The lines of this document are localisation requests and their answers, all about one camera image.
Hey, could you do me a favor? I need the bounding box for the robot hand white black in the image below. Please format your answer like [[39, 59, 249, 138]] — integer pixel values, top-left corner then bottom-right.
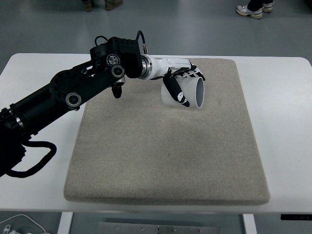
[[150, 57, 207, 109]]

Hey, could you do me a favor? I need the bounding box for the white ribbed cup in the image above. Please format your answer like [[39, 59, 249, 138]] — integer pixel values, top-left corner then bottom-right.
[[160, 75, 205, 109]]

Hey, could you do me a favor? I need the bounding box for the beige felt mat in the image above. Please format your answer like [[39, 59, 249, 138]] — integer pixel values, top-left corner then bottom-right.
[[63, 56, 271, 205]]

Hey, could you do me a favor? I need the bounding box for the grey metal plate with screws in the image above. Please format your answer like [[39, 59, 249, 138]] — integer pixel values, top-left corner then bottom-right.
[[98, 221, 220, 234]]

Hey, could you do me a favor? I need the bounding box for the white table leg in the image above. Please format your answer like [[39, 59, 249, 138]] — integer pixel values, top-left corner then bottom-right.
[[58, 212, 74, 234], [242, 214, 256, 234]]

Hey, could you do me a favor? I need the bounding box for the black table control panel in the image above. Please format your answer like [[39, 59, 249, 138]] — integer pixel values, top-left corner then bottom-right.
[[280, 214, 312, 221]]

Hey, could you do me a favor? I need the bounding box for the white cable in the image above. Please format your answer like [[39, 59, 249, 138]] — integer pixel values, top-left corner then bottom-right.
[[0, 214, 47, 234]]

